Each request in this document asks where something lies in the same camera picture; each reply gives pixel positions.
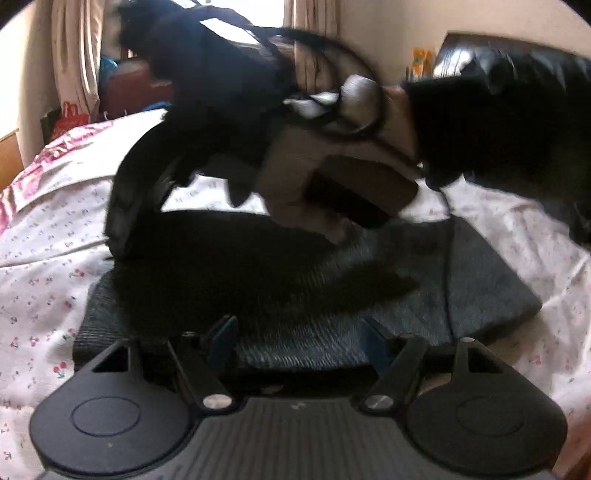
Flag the dark grey corduroy pants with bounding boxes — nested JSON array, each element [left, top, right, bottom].
[[73, 210, 542, 381]]

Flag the white gloved right hand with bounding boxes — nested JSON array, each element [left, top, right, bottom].
[[256, 75, 419, 243]]

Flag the beige curtain right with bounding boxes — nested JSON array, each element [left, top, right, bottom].
[[283, 0, 341, 94]]

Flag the beige curtain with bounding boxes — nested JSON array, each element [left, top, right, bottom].
[[51, 0, 106, 121], [283, 0, 341, 94]]

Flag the red plastic bag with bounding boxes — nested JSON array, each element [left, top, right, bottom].
[[49, 101, 91, 141]]

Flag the beige curtain left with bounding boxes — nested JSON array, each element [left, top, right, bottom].
[[51, 0, 106, 121]]

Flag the cherry print bed sheet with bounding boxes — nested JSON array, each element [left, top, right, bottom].
[[1, 111, 590, 479]]

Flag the wooden nightstand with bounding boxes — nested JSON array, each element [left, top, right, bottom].
[[0, 130, 23, 190]]

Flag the dark leather headboard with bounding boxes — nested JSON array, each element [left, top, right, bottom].
[[433, 32, 590, 78]]

